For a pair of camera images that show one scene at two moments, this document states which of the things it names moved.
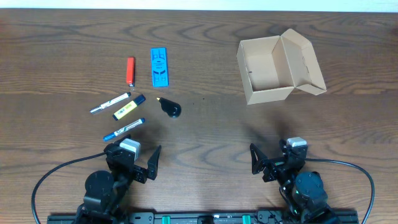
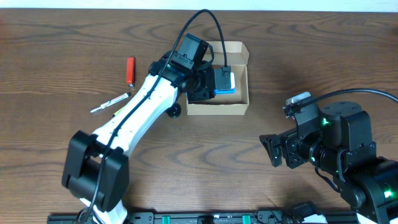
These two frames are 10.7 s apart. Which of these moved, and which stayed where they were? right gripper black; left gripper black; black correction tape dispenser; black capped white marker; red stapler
Moved: right gripper black; left gripper black
Stayed: black correction tape dispenser; black capped white marker; red stapler
